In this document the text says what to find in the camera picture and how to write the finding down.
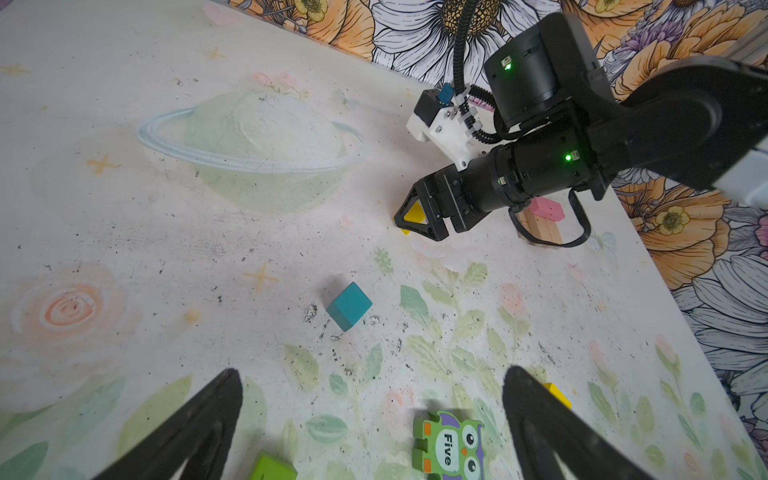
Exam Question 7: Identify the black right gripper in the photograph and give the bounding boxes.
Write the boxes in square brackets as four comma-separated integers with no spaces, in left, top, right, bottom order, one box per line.
[393,128,600,242]

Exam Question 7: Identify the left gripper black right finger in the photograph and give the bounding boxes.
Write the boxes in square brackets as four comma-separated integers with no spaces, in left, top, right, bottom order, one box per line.
[502,366,650,479]

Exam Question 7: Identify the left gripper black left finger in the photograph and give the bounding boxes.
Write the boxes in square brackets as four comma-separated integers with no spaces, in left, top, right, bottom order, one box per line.
[97,368,243,479]

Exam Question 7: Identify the yellow rectangular block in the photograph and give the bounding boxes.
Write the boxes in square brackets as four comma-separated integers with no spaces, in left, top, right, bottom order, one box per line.
[398,200,428,225]

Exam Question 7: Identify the green owl toy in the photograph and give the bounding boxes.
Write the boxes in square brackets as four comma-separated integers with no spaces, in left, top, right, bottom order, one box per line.
[412,411,485,480]

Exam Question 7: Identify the pink rectangular block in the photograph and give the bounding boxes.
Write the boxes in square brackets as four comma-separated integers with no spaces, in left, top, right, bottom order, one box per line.
[529,197,565,222]

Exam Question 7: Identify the teal cube block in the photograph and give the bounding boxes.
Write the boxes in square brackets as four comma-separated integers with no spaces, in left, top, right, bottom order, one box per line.
[327,282,373,332]

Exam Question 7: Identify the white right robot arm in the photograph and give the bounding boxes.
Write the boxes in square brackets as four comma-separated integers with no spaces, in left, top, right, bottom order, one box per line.
[394,2,767,241]

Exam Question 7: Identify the yellow cube block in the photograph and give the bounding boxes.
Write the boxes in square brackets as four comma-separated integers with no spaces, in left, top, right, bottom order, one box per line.
[543,383,572,409]

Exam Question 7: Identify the green rectangular block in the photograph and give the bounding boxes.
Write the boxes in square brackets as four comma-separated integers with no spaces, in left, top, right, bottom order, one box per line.
[247,452,298,480]

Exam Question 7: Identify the clear plastic bowl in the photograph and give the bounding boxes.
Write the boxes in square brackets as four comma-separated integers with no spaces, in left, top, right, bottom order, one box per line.
[136,89,366,213]

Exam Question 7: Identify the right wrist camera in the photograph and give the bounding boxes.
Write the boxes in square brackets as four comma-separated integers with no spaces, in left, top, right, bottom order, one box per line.
[406,84,490,171]

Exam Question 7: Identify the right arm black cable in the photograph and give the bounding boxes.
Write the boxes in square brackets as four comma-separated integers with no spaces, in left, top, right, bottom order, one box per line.
[451,0,511,145]

